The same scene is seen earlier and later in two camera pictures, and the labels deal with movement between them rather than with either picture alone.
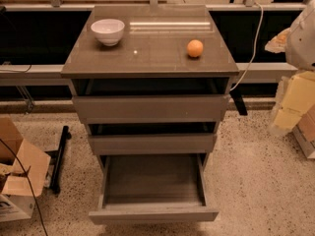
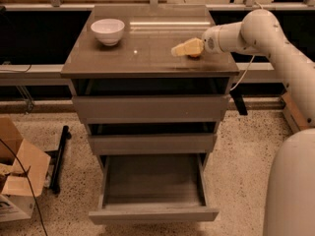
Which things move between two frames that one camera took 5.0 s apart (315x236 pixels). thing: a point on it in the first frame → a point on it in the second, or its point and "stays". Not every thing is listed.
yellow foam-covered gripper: x=302 y=43 → x=210 y=42
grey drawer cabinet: x=153 y=84 stays
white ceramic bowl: x=108 y=31 stays
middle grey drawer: x=125 y=144 stays
